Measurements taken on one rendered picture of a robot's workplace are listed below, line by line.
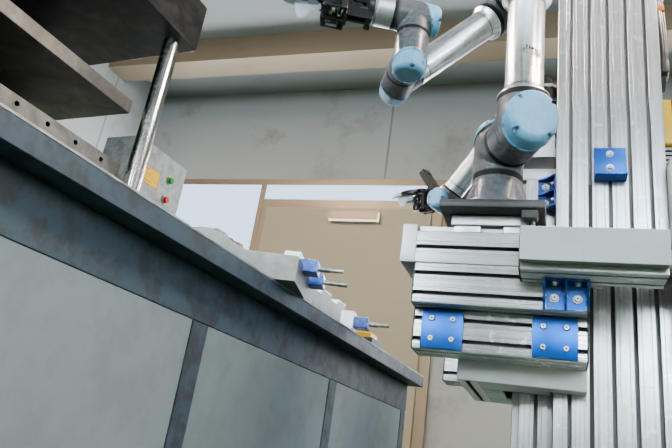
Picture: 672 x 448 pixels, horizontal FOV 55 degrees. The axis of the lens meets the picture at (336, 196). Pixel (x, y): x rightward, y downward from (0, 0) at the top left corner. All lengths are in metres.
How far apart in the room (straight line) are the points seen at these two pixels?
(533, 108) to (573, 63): 0.46
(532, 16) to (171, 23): 1.32
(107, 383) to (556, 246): 0.82
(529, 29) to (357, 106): 3.42
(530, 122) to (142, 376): 0.90
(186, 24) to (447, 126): 2.58
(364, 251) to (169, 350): 3.25
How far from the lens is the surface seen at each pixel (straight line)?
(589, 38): 1.94
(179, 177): 2.64
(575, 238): 1.31
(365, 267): 4.30
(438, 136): 4.63
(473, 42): 1.70
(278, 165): 4.89
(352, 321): 1.76
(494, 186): 1.49
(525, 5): 1.62
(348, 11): 1.50
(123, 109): 2.38
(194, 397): 1.24
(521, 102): 1.43
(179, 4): 2.50
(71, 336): 1.00
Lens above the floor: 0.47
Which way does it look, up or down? 22 degrees up
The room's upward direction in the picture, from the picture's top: 9 degrees clockwise
